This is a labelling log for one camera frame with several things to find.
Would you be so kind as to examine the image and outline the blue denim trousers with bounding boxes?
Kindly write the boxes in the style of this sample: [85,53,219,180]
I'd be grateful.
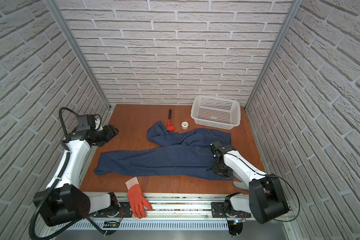
[94,122,233,181]

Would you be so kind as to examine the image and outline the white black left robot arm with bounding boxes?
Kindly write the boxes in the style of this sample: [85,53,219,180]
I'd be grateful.
[33,115,120,227]

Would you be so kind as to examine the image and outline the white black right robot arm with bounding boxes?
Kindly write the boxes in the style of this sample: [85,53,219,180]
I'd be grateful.
[211,142,290,224]

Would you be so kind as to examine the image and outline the grey work glove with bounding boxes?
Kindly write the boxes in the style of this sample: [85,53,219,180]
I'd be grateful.
[233,180,249,191]

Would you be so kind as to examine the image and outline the white tape roll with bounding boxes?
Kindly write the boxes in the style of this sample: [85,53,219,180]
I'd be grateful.
[181,121,189,130]

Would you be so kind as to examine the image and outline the white plastic perforated basket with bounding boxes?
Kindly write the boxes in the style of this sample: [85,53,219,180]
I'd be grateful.
[191,96,241,130]

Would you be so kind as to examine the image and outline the red black pipe wrench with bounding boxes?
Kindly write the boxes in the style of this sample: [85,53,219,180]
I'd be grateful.
[167,109,175,132]

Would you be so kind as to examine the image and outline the red work glove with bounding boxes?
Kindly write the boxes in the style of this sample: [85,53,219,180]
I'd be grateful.
[125,177,153,219]

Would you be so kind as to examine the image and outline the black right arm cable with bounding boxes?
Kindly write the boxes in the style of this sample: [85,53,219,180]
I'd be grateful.
[227,151,301,223]

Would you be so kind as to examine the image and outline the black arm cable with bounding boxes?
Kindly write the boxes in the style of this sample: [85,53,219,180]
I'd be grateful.
[227,151,301,223]
[29,107,79,240]

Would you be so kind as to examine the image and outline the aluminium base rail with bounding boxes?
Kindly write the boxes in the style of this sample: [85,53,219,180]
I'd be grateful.
[47,192,295,232]

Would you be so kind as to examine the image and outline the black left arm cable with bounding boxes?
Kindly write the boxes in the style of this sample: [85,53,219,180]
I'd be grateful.
[29,107,79,240]

